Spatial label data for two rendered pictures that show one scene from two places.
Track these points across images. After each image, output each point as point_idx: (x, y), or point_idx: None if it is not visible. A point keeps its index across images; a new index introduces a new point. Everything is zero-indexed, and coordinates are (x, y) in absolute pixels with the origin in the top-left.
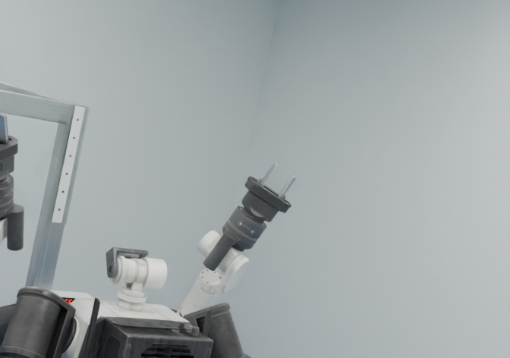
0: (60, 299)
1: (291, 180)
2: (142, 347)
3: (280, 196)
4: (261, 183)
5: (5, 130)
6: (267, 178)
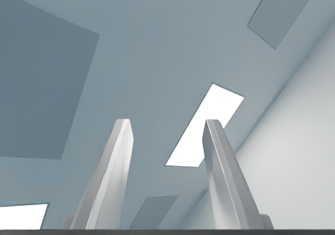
0: None
1: (213, 127)
2: None
3: (248, 223)
4: (75, 219)
5: None
6: (107, 173)
